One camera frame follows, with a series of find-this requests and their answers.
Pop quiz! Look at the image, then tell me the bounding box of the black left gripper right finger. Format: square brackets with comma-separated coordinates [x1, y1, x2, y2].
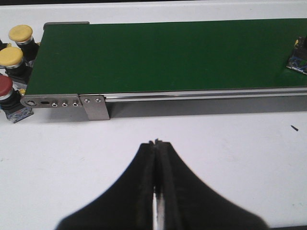
[154, 141, 268, 230]

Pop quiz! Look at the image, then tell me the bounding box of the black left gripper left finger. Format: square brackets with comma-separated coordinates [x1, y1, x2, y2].
[57, 141, 155, 230]

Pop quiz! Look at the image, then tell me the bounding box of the green conveyor belt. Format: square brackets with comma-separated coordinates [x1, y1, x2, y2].
[26, 18, 307, 95]

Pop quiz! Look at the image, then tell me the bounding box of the yellow mushroom push button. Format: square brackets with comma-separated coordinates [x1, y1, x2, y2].
[9, 24, 39, 62]

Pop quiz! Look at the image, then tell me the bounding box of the steel conveyor support bracket left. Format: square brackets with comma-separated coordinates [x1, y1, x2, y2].
[79, 94, 110, 121]

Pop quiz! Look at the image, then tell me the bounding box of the aluminium conveyor frame rail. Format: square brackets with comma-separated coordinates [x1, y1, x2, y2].
[20, 21, 307, 110]

